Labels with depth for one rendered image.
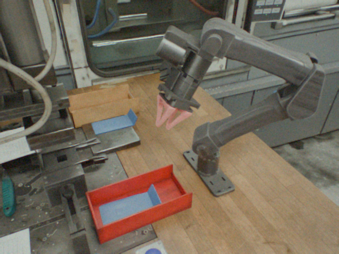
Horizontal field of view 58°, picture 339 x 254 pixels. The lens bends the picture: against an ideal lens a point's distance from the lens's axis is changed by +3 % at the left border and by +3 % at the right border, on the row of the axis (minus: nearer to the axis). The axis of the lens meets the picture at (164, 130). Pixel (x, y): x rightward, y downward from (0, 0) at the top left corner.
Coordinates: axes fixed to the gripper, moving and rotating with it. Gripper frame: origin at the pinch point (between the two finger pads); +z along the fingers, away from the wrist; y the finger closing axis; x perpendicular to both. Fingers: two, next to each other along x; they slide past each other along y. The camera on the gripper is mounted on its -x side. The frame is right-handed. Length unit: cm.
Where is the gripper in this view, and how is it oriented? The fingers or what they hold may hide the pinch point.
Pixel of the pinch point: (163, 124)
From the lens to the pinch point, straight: 76.1
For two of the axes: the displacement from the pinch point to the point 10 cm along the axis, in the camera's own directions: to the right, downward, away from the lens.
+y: -7.8, -1.9, -5.9
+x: 4.2, 5.4, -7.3
